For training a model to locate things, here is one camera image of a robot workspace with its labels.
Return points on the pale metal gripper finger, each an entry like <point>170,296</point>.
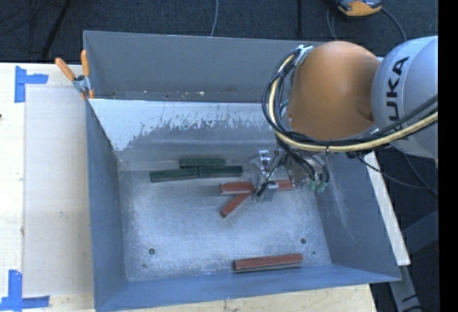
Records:
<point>258,170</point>
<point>267,193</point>

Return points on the red-brown flat block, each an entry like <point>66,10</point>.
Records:
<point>234,187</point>
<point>232,205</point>
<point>267,262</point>

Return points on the grey metal bin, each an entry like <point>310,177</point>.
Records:
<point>200,232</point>

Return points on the dark green flat block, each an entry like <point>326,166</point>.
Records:
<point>173,175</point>

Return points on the pale wood board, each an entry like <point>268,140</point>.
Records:
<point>53,178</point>

